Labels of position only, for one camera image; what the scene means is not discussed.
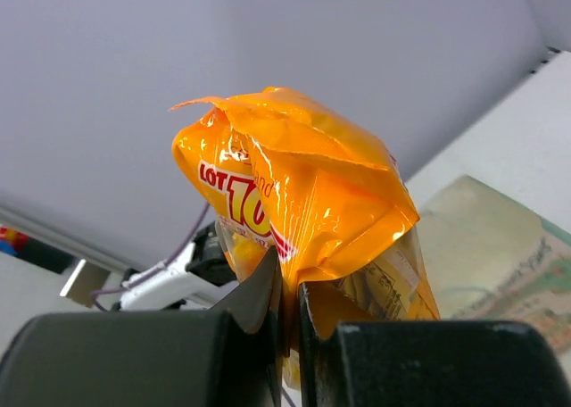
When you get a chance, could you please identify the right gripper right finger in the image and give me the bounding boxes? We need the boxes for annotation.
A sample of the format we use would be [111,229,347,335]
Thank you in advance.
[298,282,377,406]

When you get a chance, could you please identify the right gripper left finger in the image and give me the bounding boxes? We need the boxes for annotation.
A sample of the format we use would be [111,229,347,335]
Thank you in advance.
[212,246,283,406]

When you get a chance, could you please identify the yellow Lot 100 candy bag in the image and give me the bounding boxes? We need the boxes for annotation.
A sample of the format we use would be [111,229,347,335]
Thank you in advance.
[171,87,440,389]

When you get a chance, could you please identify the green paper bag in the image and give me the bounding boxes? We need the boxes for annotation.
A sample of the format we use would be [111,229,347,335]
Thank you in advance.
[418,176,570,353]

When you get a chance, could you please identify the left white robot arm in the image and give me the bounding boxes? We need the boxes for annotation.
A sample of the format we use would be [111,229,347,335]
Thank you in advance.
[112,222,237,311]

